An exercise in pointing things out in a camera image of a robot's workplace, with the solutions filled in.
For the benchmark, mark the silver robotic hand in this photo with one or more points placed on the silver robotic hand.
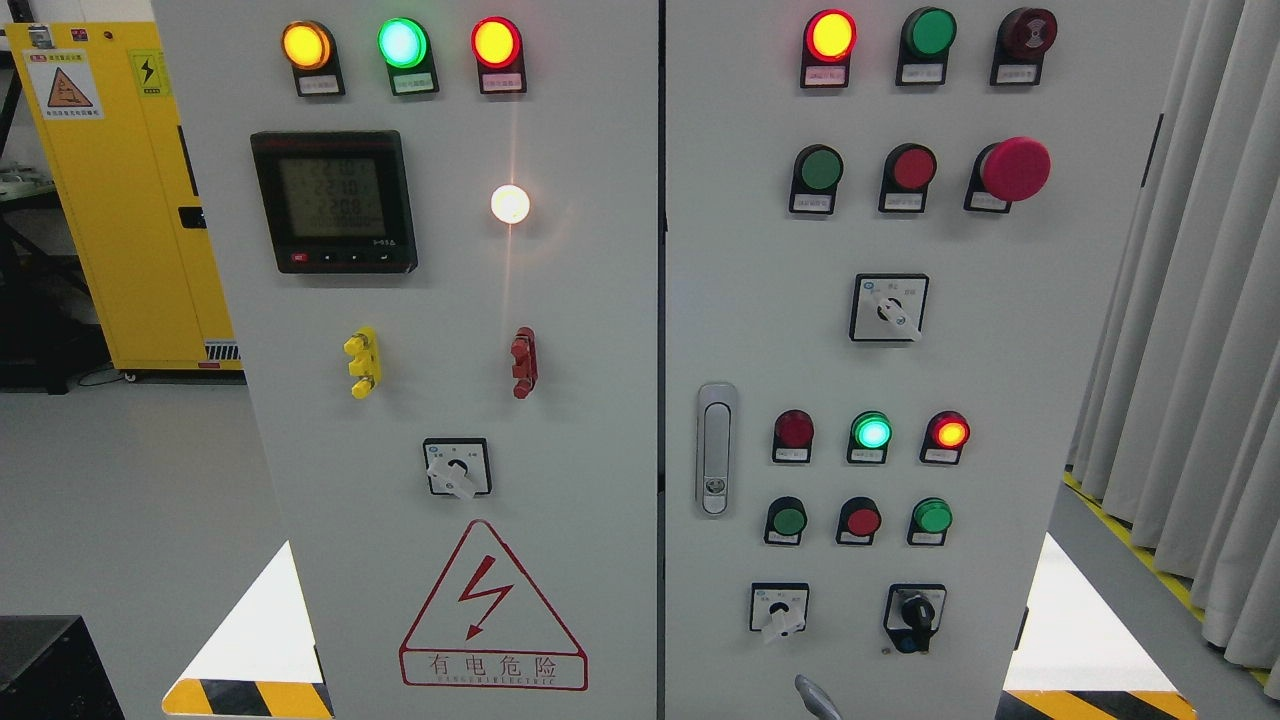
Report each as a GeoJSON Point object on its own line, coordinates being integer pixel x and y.
{"type": "Point", "coordinates": [815, 700]}

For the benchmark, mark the green start button lower left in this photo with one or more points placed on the green start button lower left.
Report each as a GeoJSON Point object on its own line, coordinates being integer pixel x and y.
{"type": "Point", "coordinates": [785, 522]}

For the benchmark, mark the red push button lower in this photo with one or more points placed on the red push button lower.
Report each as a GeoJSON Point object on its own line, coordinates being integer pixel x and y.
{"type": "Point", "coordinates": [858, 522]}

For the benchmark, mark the red push button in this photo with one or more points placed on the red push button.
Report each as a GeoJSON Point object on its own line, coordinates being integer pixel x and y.
{"type": "Point", "coordinates": [858, 522]}
{"type": "Point", "coordinates": [907, 174]}

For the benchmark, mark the green push button lower right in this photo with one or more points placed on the green push button lower right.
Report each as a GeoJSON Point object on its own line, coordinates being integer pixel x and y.
{"type": "Point", "coordinates": [930, 521]}

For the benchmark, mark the green push button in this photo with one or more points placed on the green push button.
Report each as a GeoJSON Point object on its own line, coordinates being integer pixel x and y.
{"type": "Point", "coordinates": [930, 521]}
{"type": "Point", "coordinates": [817, 171]}

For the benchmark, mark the green push button upper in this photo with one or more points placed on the green push button upper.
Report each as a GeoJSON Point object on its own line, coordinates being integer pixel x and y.
{"type": "Point", "coordinates": [817, 171]}

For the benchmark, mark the red push button upper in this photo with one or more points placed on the red push button upper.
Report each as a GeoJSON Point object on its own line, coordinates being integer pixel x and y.
{"type": "Point", "coordinates": [907, 174]}

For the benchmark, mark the red emergency stop button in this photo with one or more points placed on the red emergency stop button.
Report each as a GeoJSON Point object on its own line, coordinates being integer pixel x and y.
{"type": "Point", "coordinates": [1006, 172]}

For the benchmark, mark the red indicator light lower left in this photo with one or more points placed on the red indicator light lower left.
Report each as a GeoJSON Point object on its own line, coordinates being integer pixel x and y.
{"type": "Point", "coordinates": [793, 434]}

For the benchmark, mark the red indicator light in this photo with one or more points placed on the red indicator light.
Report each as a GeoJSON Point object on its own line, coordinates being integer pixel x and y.
{"type": "Point", "coordinates": [793, 434]}
{"type": "Point", "coordinates": [828, 40]}
{"type": "Point", "coordinates": [945, 436]}
{"type": "Point", "coordinates": [499, 51]}

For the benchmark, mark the green indicator light lower middle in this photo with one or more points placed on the green indicator light lower middle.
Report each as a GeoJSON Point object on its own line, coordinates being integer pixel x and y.
{"type": "Point", "coordinates": [870, 436]}

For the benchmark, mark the green indicator light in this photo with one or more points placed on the green indicator light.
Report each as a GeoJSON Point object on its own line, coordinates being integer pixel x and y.
{"type": "Point", "coordinates": [926, 38]}
{"type": "Point", "coordinates": [870, 436]}
{"type": "Point", "coordinates": [407, 52]}

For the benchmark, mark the red indicator light lower right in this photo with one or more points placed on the red indicator light lower right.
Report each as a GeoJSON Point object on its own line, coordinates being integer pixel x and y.
{"type": "Point", "coordinates": [945, 436]}

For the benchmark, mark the red electric hazard sticker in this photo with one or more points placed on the red electric hazard sticker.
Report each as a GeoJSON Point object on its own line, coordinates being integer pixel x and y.
{"type": "Point", "coordinates": [486, 624]}

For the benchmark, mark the grey electrical control cabinet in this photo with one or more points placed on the grey electrical control cabinet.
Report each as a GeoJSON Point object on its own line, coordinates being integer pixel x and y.
{"type": "Point", "coordinates": [657, 141]}

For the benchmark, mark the grey curtain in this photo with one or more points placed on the grey curtain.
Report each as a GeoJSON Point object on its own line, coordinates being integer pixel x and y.
{"type": "Point", "coordinates": [1179, 431]}

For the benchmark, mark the red terminal connector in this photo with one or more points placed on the red terminal connector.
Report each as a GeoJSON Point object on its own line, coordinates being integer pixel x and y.
{"type": "Point", "coordinates": [524, 355]}

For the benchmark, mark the yellow terminal connector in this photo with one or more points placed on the yellow terminal connector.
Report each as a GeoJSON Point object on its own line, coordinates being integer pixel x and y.
{"type": "Point", "coordinates": [364, 363]}

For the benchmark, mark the white indicator light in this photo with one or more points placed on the white indicator light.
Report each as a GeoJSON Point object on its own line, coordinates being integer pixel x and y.
{"type": "Point", "coordinates": [510, 204]}

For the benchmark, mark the red indicator light top right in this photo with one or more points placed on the red indicator light top right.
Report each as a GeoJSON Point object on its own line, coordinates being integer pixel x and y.
{"type": "Point", "coordinates": [828, 40]}

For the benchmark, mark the green indicator light top right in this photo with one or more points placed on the green indicator light top right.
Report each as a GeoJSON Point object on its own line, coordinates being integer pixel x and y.
{"type": "Point", "coordinates": [926, 38]}

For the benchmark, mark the black digital power meter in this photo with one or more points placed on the black digital power meter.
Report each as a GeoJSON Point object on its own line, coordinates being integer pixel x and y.
{"type": "Point", "coordinates": [336, 202]}

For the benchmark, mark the dark red buzzer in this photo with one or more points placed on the dark red buzzer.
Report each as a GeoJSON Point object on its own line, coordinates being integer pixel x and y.
{"type": "Point", "coordinates": [1023, 38]}

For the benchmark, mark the red indicator light top left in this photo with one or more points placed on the red indicator light top left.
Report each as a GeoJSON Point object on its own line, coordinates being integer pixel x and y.
{"type": "Point", "coordinates": [499, 51]}

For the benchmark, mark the black box bottom left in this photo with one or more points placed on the black box bottom left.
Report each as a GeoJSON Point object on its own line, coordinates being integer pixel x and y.
{"type": "Point", "coordinates": [50, 669]}

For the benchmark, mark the green indicator light top left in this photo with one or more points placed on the green indicator light top left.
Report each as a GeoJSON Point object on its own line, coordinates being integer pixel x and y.
{"type": "Point", "coordinates": [407, 52]}

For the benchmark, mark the amber indicator light top left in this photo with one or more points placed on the amber indicator light top left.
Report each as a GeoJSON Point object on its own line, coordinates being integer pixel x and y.
{"type": "Point", "coordinates": [311, 50]}

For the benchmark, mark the yellow safety cabinet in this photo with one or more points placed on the yellow safety cabinet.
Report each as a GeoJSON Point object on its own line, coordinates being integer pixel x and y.
{"type": "Point", "coordinates": [102, 100]}

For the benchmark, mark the lower white selector switch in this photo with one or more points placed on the lower white selector switch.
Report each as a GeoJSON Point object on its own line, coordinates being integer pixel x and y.
{"type": "Point", "coordinates": [778, 610]}

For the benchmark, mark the black key selector switch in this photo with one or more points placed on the black key selector switch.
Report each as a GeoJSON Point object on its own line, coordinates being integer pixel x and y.
{"type": "Point", "coordinates": [912, 615]}

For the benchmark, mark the silver door handle lock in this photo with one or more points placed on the silver door handle lock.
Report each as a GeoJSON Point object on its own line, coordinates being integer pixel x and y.
{"type": "Point", "coordinates": [714, 447]}

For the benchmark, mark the upper right selector switch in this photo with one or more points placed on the upper right selector switch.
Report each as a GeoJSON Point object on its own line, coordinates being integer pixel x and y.
{"type": "Point", "coordinates": [888, 308]}

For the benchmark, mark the left door selector switch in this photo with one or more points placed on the left door selector switch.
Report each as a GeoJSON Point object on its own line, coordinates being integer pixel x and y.
{"type": "Point", "coordinates": [458, 467]}

